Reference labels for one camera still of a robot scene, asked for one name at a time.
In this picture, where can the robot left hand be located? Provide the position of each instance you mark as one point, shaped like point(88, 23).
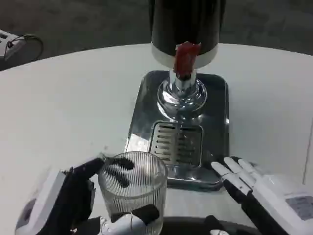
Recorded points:
point(73, 193)

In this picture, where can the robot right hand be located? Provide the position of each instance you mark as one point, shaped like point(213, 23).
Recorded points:
point(274, 193)

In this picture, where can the clear ribbed glass cup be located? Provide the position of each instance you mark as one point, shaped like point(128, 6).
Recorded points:
point(137, 195)

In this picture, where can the steel drip tray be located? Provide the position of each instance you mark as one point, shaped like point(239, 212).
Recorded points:
point(215, 137)

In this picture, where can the slotted steel tray grid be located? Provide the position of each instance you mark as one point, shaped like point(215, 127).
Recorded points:
point(168, 144)

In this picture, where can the white power strip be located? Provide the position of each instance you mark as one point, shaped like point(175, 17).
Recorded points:
point(9, 50)

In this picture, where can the red dispenser tap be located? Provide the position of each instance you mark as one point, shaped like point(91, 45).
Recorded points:
point(186, 56)

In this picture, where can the black drink dispenser chrome stand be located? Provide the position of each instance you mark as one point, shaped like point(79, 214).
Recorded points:
point(171, 22)

